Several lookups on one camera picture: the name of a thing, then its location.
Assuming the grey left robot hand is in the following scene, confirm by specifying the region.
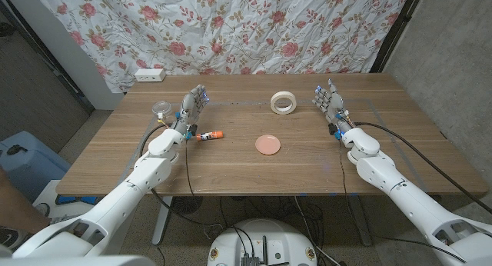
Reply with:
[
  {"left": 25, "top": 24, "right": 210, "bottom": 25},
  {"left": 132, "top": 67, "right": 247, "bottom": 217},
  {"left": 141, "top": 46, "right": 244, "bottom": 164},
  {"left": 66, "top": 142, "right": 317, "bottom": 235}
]
[{"left": 176, "top": 84, "right": 211, "bottom": 125}]

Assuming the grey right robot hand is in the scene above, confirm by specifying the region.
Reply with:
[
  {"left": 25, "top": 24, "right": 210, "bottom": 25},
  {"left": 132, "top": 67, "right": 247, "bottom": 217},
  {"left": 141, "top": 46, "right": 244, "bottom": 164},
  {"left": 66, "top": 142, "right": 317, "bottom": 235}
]
[{"left": 312, "top": 79, "right": 349, "bottom": 125}]

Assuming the orange white glue stick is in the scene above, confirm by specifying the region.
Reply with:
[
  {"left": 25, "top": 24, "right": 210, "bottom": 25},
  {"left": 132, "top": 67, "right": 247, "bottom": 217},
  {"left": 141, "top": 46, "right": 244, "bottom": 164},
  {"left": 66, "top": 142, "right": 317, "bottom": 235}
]
[{"left": 195, "top": 130, "right": 224, "bottom": 142}]

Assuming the cream masking tape roll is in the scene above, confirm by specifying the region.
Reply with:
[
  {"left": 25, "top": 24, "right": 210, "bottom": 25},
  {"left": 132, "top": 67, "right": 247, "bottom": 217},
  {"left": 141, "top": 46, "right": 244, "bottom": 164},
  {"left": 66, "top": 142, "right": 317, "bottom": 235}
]
[{"left": 269, "top": 91, "right": 298, "bottom": 115}]

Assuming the clear glass jar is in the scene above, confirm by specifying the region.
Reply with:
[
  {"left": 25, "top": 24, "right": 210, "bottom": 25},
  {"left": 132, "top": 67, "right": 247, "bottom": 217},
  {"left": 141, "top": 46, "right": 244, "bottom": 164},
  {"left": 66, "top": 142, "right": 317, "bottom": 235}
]
[{"left": 151, "top": 100, "right": 173, "bottom": 123}]

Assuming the white power strip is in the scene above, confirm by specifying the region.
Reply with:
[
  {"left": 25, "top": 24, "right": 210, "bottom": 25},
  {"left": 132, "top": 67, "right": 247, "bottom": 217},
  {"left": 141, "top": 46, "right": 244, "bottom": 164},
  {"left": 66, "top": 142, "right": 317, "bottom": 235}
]
[{"left": 133, "top": 68, "right": 167, "bottom": 83}]

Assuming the small pink round plate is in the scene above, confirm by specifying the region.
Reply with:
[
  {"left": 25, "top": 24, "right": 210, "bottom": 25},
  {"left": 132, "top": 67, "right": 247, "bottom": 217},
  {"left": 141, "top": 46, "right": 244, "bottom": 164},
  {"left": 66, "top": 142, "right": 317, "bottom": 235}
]
[{"left": 254, "top": 134, "right": 282, "bottom": 156}]

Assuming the floral print backdrop cloth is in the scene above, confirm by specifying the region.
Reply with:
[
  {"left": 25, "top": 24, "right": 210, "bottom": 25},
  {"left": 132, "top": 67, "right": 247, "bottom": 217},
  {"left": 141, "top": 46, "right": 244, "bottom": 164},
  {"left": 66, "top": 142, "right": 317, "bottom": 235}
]
[{"left": 30, "top": 0, "right": 412, "bottom": 94}]

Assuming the black round floor fan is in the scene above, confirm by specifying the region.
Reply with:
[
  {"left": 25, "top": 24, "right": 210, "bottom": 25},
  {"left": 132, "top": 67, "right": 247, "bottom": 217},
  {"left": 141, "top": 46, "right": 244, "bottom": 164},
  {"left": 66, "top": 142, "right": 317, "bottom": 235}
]
[{"left": 171, "top": 196, "right": 204, "bottom": 215}]

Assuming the white table leg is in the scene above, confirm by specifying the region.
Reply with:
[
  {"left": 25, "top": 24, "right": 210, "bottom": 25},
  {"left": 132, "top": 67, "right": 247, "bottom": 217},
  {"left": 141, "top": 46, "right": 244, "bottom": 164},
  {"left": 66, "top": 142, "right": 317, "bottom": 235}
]
[{"left": 151, "top": 196, "right": 174, "bottom": 246}]

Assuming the grey table leg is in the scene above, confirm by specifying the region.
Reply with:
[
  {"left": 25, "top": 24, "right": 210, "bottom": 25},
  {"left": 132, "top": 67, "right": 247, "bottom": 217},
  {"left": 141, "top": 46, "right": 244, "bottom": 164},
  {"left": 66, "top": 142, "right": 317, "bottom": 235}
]
[{"left": 347, "top": 196, "right": 374, "bottom": 247}]

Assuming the white robot torso base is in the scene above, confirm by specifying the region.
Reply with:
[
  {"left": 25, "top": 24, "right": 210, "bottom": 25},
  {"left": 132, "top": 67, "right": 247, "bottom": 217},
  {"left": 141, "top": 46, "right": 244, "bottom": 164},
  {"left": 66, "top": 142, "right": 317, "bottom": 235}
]
[{"left": 207, "top": 218, "right": 318, "bottom": 266}]

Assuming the blue plastic bin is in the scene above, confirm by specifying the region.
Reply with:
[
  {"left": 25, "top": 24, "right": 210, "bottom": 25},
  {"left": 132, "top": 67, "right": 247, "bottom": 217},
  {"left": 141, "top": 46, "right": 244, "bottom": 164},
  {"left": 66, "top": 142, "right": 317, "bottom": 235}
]
[{"left": 0, "top": 130, "right": 72, "bottom": 205}]

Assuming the person in brown clothing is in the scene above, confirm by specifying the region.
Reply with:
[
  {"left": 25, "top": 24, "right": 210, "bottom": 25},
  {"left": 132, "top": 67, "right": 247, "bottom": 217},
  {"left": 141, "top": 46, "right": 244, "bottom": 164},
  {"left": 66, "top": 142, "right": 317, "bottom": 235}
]
[{"left": 0, "top": 168, "right": 51, "bottom": 234}]

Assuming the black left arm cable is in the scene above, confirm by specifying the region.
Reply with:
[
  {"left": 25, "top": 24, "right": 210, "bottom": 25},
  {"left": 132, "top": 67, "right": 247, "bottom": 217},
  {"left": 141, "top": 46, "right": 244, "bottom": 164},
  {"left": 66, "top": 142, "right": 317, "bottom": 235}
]
[{"left": 138, "top": 123, "right": 231, "bottom": 228}]

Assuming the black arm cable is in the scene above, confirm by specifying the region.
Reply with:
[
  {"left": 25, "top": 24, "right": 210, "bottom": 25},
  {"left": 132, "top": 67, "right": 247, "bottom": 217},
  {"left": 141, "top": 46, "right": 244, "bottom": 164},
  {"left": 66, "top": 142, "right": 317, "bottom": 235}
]
[
  {"left": 353, "top": 121, "right": 492, "bottom": 215},
  {"left": 138, "top": 123, "right": 231, "bottom": 228}
]

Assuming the black backdrop frame post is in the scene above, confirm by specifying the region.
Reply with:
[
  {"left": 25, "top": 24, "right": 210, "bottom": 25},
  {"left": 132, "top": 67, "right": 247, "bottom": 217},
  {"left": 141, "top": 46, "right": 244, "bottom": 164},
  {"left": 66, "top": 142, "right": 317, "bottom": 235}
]
[
  {"left": 0, "top": 0, "right": 95, "bottom": 115},
  {"left": 371, "top": 0, "right": 426, "bottom": 73}
]

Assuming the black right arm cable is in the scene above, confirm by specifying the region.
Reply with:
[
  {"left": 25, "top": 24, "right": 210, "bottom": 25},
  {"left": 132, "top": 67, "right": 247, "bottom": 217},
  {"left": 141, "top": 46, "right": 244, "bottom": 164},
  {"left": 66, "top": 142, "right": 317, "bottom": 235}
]
[{"left": 353, "top": 121, "right": 492, "bottom": 215}]

